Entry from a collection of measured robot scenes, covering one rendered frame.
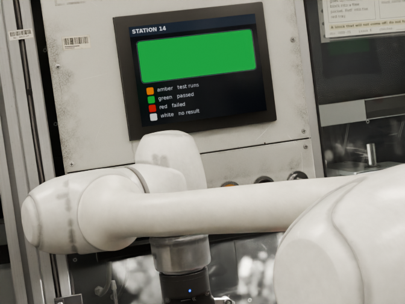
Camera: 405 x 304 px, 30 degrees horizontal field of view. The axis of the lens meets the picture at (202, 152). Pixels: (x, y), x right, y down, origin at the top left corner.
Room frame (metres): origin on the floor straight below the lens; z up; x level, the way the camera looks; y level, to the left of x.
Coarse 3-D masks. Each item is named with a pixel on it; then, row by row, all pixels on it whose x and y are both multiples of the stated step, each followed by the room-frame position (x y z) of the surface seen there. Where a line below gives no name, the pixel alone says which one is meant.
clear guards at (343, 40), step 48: (336, 0) 1.32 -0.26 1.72; (384, 0) 1.34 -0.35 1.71; (336, 48) 1.32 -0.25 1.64; (384, 48) 1.33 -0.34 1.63; (336, 96) 1.31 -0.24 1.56; (384, 96) 1.33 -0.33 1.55; (336, 144) 1.31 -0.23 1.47; (384, 144) 1.33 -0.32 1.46; (240, 240) 1.27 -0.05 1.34; (96, 288) 1.22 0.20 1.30; (144, 288) 1.24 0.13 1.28; (240, 288) 1.27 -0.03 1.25
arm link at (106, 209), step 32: (32, 192) 1.01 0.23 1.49; (64, 192) 0.99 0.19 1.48; (96, 192) 0.98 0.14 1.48; (128, 192) 0.97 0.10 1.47; (192, 192) 0.92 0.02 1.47; (224, 192) 0.90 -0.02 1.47; (256, 192) 0.88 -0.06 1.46; (288, 192) 0.87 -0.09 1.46; (320, 192) 0.85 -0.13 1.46; (32, 224) 0.98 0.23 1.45; (64, 224) 0.98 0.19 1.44; (96, 224) 0.97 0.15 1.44; (128, 224) 0.93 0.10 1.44; (160, 224) 0.91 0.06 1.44; (192, 224) 0.90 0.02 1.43; (224, 224) 0.89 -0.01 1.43; (256, 224) 0.88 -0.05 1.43; (288, 224) 0.87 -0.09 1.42
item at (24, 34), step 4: (32, 28) 1.21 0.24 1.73; (8, 32) 1.21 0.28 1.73; (12, 32) 1.21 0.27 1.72; (16, 32) 1.21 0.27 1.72; (20, 32) 1.21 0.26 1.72; (24, 32) 1.21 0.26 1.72; (28, 32) 1.21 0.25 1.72; (32, 32) 1.21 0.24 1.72; (8, 36) 1.21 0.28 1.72; (12, 36) 1.21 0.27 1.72; (16, 36) 1.21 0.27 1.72; (20, 36) 1.21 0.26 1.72; (24, 36) 1.21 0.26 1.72; (28, 36) 1.21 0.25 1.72; (32, 36) 1.21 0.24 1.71
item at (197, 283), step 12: (168, 276) 1.12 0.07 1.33; (180, 276) 1.11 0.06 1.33; (192, 276) 1.11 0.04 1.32; (204, 276) 1.13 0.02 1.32; (168, 288) 1.12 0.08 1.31; (180, 288) 1.11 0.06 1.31; (192, 288) 1.11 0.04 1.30; (204, 288) 1.12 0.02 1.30; (168, 300) 1.13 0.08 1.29; (180, 300) 1.13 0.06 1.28; (192, 300) 1.14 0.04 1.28; (204, 300) 1.14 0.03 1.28
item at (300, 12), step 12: (300, 0) 1.31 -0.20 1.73; (300, 12) 1.31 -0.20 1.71; (300, 24) 1.30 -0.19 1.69; (300, 36) 1.30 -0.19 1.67; (300, 48) 1.30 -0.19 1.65; (312, 84) 1.31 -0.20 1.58; (312, 96) 1.31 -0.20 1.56; (312, 108) 1.31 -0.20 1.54; (312, 120) 1.30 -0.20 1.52; (312, 132) 1.30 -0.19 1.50; (312, 144) 1.30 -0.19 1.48
